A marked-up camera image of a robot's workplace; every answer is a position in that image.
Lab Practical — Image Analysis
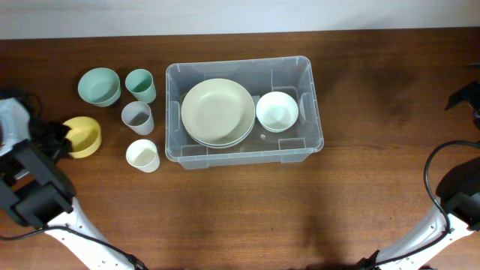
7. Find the yellow small bowl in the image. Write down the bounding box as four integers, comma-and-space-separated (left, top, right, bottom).
64, 116, 102, 159

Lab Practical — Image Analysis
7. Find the beige bowl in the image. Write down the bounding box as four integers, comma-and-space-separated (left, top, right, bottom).
187, 122, 255, 149
181, 78, 256, 149

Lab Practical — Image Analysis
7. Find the white small bowl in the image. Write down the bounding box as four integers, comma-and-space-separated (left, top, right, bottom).
256, 91, 299, 133

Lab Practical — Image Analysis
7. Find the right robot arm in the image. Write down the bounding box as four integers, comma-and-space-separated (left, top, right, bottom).
355, 140, 479, 270

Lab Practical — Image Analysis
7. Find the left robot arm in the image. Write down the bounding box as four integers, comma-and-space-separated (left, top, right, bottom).
1, 97, 146, 269

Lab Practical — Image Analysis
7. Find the green small bowl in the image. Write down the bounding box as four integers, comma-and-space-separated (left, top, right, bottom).
77, 67, 122, 107

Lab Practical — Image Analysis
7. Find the grey cup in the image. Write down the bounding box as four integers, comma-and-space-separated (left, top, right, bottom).
121, 101, 155, 135

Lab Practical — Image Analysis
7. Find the cream cup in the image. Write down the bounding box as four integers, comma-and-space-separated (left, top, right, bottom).
125, 139, 160, 173

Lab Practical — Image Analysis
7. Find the green cup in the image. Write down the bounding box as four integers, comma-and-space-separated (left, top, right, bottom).
125, 69, 157, 104

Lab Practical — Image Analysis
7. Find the clear plastic storage bin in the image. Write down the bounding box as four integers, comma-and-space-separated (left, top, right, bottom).
165, 55, 325, 170

